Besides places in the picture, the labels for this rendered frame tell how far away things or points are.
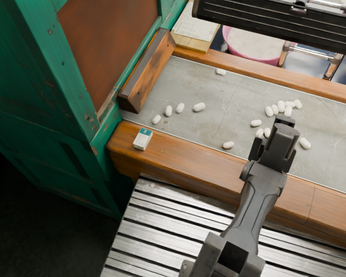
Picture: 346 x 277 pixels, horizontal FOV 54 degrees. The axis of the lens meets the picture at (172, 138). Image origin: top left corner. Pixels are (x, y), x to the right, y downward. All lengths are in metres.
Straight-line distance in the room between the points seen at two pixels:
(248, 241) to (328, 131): 0.63
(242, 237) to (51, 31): 0.49
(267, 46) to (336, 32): 0.48
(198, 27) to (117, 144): 0.52
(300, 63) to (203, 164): 0.58
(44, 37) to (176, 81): 0.58
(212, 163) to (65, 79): 0.45
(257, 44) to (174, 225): 0.69
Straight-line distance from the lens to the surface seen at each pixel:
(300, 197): 0.96
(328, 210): 0.97
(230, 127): 1.05
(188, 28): 1.26
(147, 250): 0.98
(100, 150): 1.00
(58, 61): 0.72
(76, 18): 0.77
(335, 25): 0.85
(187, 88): 1.13
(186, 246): 0.97
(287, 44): 1.12
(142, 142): 0.97
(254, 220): 0.59
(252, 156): 0.87
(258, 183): 0.66
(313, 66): 1.35
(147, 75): 1.04
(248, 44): 1.29
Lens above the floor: 1.62
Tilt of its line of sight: 60 degrees down
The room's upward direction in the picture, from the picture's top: 5 degrees counter-clockwise
